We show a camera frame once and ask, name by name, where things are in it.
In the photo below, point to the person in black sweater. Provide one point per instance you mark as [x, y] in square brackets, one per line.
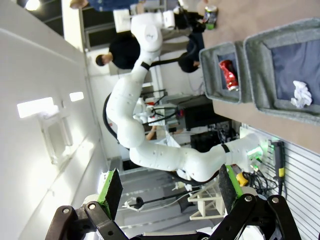
[125, 52]

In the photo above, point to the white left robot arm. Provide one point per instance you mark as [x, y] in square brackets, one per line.
[130, 110]

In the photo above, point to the ceiling light panel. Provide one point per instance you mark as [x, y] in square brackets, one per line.
[35, 107]
[76, 96]

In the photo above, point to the white wooden stool frame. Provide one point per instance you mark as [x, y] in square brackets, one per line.
[207, 202]

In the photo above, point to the person in denim jacket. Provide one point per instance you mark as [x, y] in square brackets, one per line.
[112, 5]

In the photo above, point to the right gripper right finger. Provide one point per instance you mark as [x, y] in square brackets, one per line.
[250, 220]

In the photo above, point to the crushed red drink can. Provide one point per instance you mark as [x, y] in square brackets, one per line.
[228, 75]

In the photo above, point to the black equipment box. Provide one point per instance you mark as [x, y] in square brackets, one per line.
[205, 116]

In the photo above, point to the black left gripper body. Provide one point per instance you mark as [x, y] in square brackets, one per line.
[186, 22]

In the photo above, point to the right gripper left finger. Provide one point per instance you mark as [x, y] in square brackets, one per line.
[110, 195]

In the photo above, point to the white paper ball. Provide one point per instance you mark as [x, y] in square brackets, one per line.
[301, 93]

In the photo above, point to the grey woven fabric basket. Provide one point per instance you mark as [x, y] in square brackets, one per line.
[260, 82]
[212, 82]

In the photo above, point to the crushed black drink can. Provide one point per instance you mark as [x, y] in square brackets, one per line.
[211, 17]

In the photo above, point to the black handheld control device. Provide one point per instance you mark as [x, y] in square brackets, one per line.
[278, 157]

